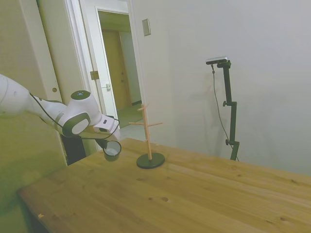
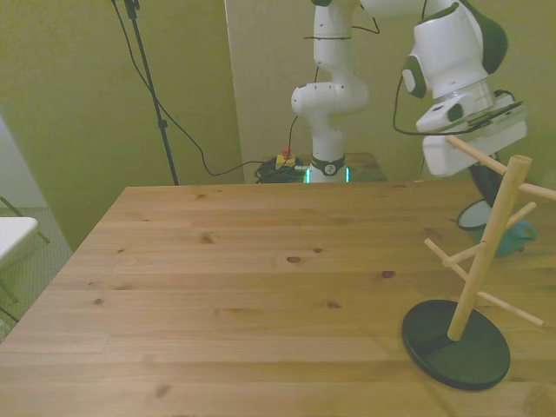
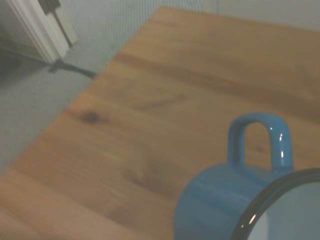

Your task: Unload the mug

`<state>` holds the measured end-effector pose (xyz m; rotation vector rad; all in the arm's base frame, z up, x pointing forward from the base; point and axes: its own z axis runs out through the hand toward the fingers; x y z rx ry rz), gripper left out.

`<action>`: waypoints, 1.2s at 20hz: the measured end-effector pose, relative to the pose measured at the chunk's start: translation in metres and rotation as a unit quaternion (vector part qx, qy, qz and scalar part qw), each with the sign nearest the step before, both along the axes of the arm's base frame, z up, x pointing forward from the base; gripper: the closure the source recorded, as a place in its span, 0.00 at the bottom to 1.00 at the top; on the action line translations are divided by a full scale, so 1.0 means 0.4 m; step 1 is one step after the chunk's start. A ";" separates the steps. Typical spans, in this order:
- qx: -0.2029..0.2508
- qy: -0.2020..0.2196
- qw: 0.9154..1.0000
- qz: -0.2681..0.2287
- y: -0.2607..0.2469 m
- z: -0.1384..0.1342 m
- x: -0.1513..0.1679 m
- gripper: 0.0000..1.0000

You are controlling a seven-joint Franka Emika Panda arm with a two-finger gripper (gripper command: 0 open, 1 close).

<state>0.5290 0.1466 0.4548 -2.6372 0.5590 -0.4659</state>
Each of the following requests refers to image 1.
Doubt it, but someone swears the dark mug white inside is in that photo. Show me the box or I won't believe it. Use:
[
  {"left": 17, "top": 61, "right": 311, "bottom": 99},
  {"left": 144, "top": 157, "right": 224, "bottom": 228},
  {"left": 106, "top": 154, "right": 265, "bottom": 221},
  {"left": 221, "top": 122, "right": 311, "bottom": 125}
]
[{"left": 103, "top": 140, "right": 122, "bottom": 162}]

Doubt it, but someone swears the grey exterior camera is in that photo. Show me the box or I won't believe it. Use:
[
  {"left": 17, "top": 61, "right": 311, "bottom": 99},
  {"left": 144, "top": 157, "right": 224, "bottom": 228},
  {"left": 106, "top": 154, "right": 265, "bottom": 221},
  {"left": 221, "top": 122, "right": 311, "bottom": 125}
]
[{"left": 206, "top": 55, "right": 230, "bottom": 66}]

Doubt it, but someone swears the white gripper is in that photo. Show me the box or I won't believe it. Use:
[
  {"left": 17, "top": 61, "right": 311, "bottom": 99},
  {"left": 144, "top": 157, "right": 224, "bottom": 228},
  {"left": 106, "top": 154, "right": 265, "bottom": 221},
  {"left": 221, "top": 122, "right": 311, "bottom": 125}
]
[{"left": 93, "top": 114, "right": 121, "bottom": 151}]

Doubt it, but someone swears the wooden mug tree black base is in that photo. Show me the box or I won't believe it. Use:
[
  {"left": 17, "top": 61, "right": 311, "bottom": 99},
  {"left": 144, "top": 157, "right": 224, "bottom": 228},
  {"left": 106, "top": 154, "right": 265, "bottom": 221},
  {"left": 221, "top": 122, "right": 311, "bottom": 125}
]
[{"left": 128, "top": 103, "right": 166, "bottom": 170}]

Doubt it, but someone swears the black cable on robot arm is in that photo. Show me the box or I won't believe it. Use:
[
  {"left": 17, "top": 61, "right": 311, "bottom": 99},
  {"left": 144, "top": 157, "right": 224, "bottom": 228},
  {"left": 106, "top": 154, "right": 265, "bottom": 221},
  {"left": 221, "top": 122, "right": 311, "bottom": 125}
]
[{"left": 28, "top": 91, "right": 121, "bottom": 142}]

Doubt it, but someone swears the white open door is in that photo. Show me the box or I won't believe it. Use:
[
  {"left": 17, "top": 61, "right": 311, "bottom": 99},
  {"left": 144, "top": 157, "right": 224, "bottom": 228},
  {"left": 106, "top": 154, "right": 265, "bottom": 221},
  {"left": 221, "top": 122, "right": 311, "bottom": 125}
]
[{"left": 64, "top": 0, "right": 120, "bottom": 156}]

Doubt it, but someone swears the grey wall switch plate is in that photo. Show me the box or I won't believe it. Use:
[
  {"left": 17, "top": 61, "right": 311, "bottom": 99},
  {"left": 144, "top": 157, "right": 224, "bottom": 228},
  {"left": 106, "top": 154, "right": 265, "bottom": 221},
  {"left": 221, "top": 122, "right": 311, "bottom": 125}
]
[{"left": 141, "top": 18, "right": 151, "bottom": 37}]

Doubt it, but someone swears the black camera stand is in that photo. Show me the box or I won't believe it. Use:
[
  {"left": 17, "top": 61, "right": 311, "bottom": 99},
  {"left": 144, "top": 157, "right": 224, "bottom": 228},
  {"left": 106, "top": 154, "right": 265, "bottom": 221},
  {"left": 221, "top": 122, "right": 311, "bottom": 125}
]
[{"left": 215, "top": 61, "right": 241, "bottom": 161}]

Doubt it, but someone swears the brown wooden hallway door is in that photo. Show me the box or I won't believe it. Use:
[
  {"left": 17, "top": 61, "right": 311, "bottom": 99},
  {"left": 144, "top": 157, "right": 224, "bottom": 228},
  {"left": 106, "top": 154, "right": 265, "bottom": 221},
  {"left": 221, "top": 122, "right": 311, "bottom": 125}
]
[{"left": 101, "top": 29, "right": 132, "bottom": 108}]

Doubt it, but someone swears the black cabinet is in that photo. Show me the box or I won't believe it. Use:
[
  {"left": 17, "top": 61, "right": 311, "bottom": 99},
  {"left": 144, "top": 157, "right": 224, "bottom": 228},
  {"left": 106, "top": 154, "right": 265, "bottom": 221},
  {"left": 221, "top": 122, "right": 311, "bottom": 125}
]
[{"left": 60, "top": 134, "right": 87, "bottom": 166}]

